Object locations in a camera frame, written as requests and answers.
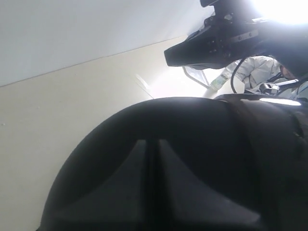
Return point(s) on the black helmet with tinted visor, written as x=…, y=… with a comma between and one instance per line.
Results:
x=238, y=162

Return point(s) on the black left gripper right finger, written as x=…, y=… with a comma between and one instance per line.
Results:
x=194, y=206

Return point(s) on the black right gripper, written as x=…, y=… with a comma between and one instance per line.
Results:
x=230, y=34

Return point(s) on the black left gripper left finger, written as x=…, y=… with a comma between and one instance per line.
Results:
x=117, y=204

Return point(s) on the green labelled plastic bottle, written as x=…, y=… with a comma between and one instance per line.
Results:
x=219, y=81

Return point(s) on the person in white jacket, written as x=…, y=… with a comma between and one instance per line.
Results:
x=254, y=71

